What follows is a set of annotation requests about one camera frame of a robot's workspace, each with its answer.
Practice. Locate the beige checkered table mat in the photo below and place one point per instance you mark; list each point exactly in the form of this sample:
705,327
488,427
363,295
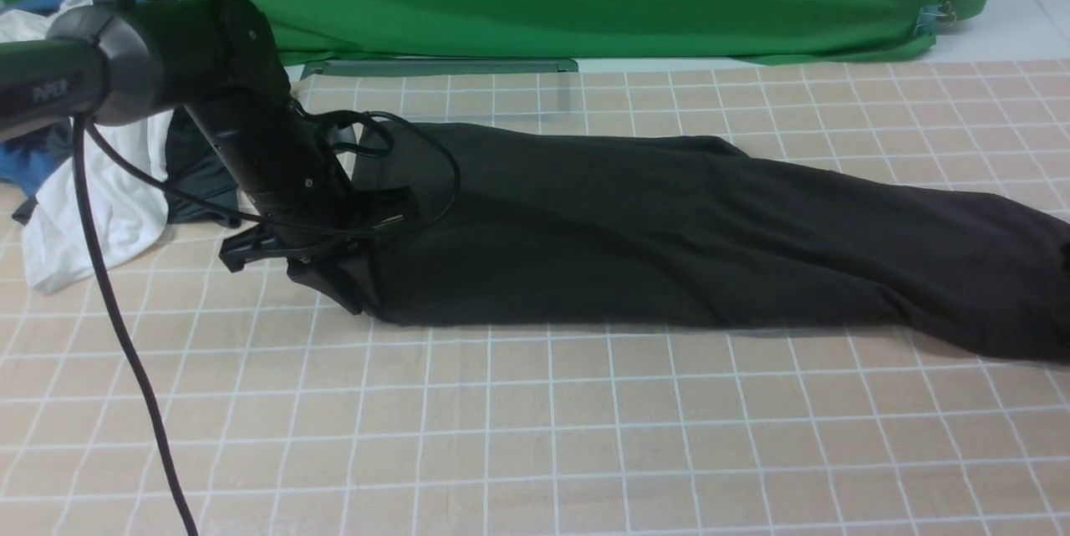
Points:
287,416

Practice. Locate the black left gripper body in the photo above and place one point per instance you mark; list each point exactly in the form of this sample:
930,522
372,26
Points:
336,266

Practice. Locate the teal binder clip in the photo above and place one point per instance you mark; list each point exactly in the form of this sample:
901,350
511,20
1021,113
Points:
932,17

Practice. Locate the dark gray long-sleeve shirt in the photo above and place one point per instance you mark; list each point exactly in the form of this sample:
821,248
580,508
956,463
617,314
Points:
690,231

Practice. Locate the dark crumpled garment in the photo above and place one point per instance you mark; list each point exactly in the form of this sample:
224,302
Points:
193,167

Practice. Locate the blue crumpled garment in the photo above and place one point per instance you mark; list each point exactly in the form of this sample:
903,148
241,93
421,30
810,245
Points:
27,161

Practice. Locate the gray metal base bar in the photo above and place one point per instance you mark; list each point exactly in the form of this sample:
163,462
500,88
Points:
400,68

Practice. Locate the white crumpled garment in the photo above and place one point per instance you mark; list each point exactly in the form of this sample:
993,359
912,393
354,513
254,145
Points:
129,216

